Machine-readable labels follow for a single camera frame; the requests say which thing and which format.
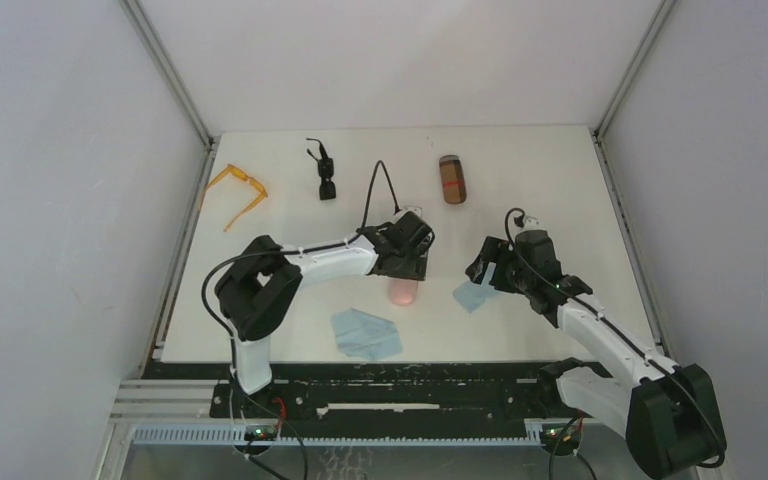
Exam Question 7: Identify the pink glasses case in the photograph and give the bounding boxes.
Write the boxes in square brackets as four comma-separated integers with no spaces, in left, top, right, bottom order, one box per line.
[388,279,419,306]

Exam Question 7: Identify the light blue cloth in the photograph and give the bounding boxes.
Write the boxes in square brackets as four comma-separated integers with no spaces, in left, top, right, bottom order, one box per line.
[452,281,499,314]
[330,309,403,361]

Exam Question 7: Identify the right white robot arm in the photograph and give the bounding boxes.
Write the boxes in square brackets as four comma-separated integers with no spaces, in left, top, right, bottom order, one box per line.
[465,228,727,479]

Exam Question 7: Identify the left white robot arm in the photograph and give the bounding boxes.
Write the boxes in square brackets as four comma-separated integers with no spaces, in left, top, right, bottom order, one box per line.
[201,210,435,395]

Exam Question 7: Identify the black sunglasses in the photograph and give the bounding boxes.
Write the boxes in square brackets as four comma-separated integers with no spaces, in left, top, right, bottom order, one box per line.
[307,138,336,201]

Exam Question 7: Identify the orange translucent sunglasses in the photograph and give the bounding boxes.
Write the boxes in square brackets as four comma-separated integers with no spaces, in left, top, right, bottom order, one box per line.
[198,164,269,233]

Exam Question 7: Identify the brown glasses case red stripe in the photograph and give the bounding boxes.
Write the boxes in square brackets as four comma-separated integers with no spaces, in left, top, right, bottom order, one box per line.
[438,155,467,205]

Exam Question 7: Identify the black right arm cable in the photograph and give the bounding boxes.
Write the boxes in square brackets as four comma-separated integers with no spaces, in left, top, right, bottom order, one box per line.
[504,207,728,470]

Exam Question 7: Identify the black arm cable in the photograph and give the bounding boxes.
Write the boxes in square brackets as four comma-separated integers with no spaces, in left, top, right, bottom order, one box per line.
[201,160,404,372]
[504,207,728,470]

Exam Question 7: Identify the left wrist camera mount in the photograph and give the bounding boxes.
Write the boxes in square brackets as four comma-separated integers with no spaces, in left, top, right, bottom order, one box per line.
[396,206,423,218]

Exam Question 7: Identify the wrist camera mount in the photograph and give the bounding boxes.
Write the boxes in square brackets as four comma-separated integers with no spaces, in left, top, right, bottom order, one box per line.
[396,206,423,218]
[513,215,543,231]

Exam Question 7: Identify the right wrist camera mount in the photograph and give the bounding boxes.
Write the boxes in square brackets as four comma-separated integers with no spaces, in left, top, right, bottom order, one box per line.
[513,215,543,231]

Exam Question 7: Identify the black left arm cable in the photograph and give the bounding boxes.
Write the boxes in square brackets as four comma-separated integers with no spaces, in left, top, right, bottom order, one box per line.
[201,160,404,372]

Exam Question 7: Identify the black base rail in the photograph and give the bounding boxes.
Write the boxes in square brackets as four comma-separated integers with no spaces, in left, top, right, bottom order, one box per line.
[142,361,579,442]

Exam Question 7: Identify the aluminium frame post left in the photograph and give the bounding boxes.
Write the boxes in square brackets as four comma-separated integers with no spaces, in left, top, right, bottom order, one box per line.
[120,0,216,150]

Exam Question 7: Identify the aluminium frame post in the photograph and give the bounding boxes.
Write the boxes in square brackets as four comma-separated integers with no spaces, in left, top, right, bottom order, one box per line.
[120,0,216,150]
[593,0,680,143]

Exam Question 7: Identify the aluminium frame post right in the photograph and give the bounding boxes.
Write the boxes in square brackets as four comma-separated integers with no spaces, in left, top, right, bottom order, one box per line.
[593,0,680,143]

